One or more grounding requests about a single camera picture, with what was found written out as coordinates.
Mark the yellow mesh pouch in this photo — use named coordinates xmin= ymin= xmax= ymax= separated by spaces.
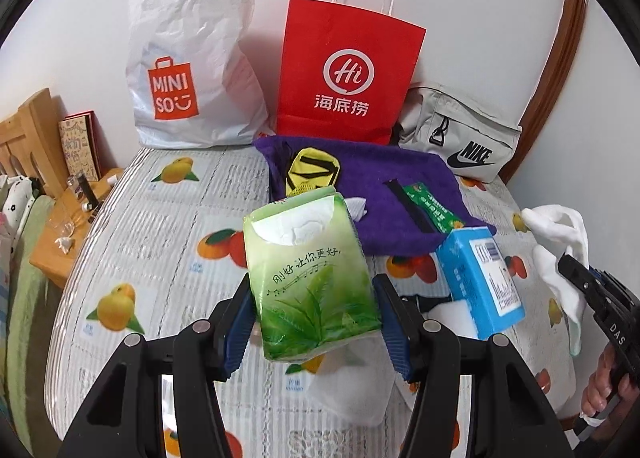
xmin=284 ymin=148 xmax=342 ymax=199

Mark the green tissue pack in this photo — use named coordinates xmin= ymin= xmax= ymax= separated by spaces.
xmin=242 ymin=187 xmax=377 ymax=364

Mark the red paper shopping bag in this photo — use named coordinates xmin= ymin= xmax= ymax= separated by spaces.
xmin=276 ymin=0 xmax=427 ymax=144

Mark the green sachet packet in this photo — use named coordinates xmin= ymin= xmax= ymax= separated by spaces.
xmin=384 ymin=179 xmax=468 ymax=238

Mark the green bed blanket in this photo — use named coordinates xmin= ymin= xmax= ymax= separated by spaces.
xmin=0 ymin=195 xmax=63 ymax=439

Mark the fruit print tablecloth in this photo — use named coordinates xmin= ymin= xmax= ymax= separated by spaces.
xmin=45 ymin=143 xmax=593 ymax=458

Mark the grey waist bag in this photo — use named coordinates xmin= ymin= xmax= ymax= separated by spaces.
xmin=397 ymin=83 xmax=523 ymax=184

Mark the small dark bottle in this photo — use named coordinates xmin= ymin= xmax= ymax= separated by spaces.
xmin=75 ymin=175 xmax=101 ymax=212

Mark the clear plastic piece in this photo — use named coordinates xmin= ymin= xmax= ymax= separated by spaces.
xmin=50 ymin=211 xmax=83 ymax=251

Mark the white plastic shopping bag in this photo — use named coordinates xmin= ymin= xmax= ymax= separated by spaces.
xmin=126 ymin=0 xmax=271 ymax=149

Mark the wooden nightstand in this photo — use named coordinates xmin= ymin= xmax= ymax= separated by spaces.
xmin=29 ymin=167 xmax=126 ymax=289

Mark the white spotted plush toy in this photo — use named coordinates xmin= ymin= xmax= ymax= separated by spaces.
xmin=0 ymin=175 xmax=41 ymax=239

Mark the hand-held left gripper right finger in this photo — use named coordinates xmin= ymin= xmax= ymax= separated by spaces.
xmin=372 ymin=273 xmax=576 ymax=458

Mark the wooden headboard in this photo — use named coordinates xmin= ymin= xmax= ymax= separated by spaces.
xmin=0 ymin=87 xmax=68 ymax=199

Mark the illustrated cover book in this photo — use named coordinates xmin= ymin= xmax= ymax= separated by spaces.
xmin=57 ymin=110 xmax=103 ymax=184

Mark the purple cloth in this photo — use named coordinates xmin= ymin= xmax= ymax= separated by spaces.
xmin=252 ymin=134 xmax=498 ymax=256

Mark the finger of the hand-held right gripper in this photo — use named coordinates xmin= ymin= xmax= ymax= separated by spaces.
xmin=587 ymin=269 xmax=629 ymax=307
xmin=556 ymin=249 xmax=609 ymax=312

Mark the blue tissue pack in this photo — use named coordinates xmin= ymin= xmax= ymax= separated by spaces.
xmin=435 ymin=225 xmax=527 ymax=341

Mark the brown wooden door frame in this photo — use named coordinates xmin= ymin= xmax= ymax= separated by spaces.
xmin=502 ymin=0 xmax=590 ymax=184

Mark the white sock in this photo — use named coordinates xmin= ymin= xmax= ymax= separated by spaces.
xmin=520 ymin=205 xmax=588 ymax=356

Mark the white sponge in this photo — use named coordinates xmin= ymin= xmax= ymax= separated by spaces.
xmin=425 ymin=299 xmax=483 ymax=340

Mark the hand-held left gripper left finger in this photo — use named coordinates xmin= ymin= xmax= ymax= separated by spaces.
xmin=55 ymin=274 xmax=261 ymax=458

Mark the person's right hand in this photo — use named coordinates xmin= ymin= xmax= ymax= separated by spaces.
xmin=581 ymin=342 xmax=634 ymax=420

